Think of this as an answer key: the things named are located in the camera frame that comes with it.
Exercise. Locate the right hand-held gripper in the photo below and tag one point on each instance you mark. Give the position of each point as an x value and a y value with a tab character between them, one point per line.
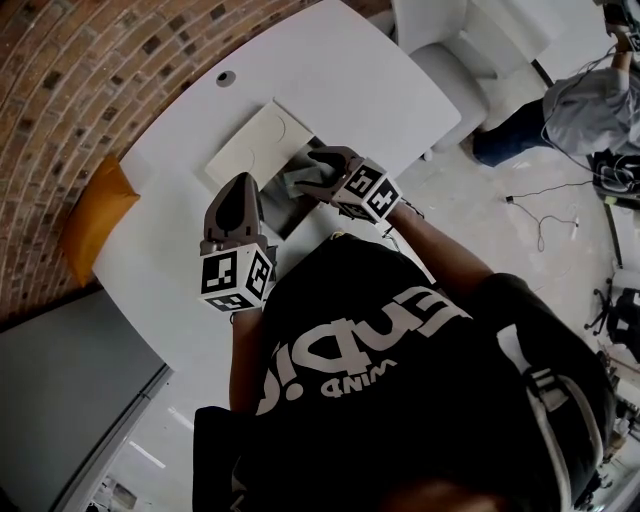
367	192

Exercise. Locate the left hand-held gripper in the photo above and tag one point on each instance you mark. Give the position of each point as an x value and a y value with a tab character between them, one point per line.
235	275

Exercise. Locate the grey box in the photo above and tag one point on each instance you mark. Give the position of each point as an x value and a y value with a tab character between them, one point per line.
287	215

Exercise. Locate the person's right forearm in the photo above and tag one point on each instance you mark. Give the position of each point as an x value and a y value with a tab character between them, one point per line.
440	250

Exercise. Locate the person's left forearm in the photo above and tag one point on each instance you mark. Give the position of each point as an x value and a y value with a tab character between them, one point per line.
245	360

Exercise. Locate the cream box lid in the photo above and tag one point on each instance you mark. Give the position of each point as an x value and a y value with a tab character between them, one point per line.
255	145

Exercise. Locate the orange cushion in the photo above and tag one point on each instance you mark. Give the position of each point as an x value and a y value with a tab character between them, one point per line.
95	220

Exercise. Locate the white chair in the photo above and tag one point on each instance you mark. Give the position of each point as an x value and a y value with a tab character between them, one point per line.
450	85

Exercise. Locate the person's black printed t-shirt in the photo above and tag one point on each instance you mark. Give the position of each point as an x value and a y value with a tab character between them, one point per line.
390	370

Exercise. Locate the grey cabinet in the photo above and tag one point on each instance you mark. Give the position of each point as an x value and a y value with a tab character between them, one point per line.
65	390

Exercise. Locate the small white adapter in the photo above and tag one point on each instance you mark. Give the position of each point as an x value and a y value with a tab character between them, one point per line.
575	228

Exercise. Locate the black equipment backpack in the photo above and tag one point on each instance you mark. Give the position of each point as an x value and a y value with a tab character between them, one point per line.
617	177

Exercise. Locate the black office chair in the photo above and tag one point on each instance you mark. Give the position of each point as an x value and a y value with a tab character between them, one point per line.
620	312

